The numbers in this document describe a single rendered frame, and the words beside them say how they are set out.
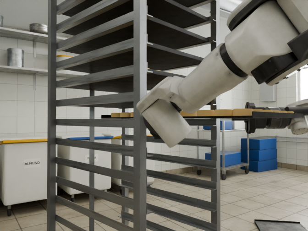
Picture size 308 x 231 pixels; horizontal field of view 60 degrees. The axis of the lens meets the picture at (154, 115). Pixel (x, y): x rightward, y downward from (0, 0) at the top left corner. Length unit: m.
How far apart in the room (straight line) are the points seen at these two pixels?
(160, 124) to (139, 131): 0.28
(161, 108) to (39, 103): 3.23
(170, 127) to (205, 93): 0.12
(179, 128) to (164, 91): 0.09
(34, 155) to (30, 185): 0.31
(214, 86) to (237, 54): 0.06
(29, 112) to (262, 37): 3.42
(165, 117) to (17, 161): 2.57
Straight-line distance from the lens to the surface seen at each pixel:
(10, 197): 3.09
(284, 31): 0.44
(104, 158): 3.30
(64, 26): 1.35
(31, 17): 3.91
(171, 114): 0.55
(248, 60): 0.43
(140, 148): 0.83
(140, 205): 0.86
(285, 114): 0.86
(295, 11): 0.44
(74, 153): 3.16
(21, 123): 3.68
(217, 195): 1.22
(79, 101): 1.17
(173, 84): 0.51
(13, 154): 3.02
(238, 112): 0.69
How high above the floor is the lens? 0.98
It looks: 1 degrees up
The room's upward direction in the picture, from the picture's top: straight up
